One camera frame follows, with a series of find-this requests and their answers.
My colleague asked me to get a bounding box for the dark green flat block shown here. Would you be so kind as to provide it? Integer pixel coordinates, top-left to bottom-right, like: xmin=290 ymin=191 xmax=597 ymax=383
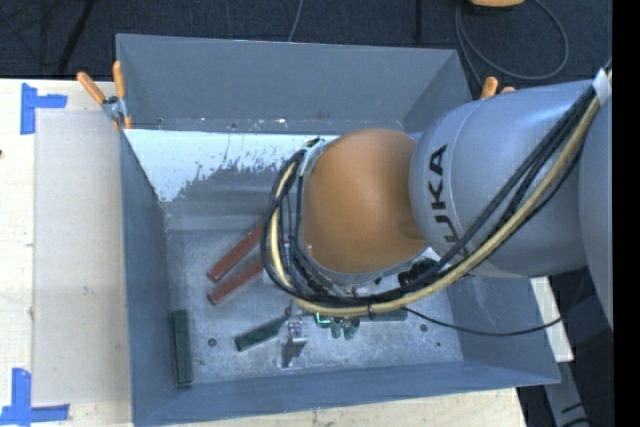
xmin=171 ymin=309 xmax=195 ymax=387
xmin=233 ymin=314 xmax=290 ymax=353

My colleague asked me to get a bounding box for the red-brown flat block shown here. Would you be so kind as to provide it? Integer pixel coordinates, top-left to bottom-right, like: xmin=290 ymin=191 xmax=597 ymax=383
xmin=206 ymin=219 xmax=266 ymax=284
xmin=206 ymin=257 xmax=266 ymax=307

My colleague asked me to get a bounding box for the grey metal bin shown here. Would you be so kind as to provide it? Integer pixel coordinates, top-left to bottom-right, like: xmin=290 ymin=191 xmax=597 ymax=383
xmin=114 ymin=33 xmax=562 ymax=427

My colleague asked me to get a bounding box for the pale wood board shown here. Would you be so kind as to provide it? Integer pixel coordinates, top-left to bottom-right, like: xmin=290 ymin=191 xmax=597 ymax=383
xmin=30 ymin=108 xmax=132 ymax=409

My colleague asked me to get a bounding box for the black cylinder on white bracket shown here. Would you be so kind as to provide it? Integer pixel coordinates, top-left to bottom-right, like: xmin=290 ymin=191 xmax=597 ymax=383
xmin=397 ymin=256 xmax=444 ymax=291

